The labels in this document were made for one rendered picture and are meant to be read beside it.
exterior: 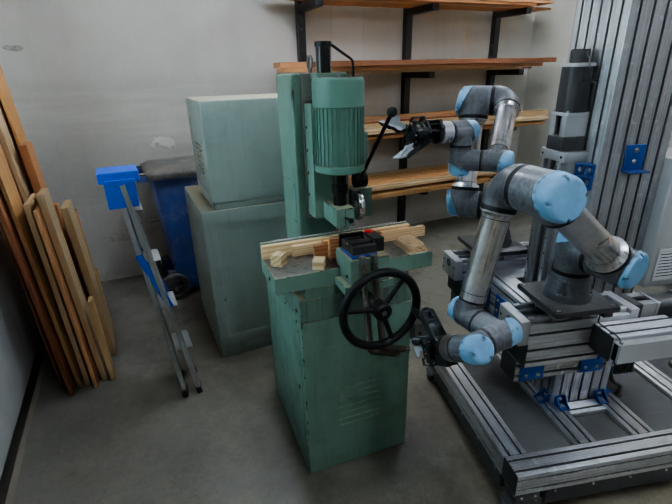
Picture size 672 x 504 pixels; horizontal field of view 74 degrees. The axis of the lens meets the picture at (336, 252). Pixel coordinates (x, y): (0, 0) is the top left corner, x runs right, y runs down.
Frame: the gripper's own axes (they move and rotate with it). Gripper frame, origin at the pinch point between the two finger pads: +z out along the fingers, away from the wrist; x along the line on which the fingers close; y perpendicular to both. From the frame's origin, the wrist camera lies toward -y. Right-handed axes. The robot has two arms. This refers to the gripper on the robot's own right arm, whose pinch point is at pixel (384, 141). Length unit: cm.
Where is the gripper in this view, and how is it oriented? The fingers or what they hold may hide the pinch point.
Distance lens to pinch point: 153.9
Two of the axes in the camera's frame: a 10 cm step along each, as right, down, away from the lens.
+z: -9.3, 1.6, -3.3
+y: 2.4, -4.2, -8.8
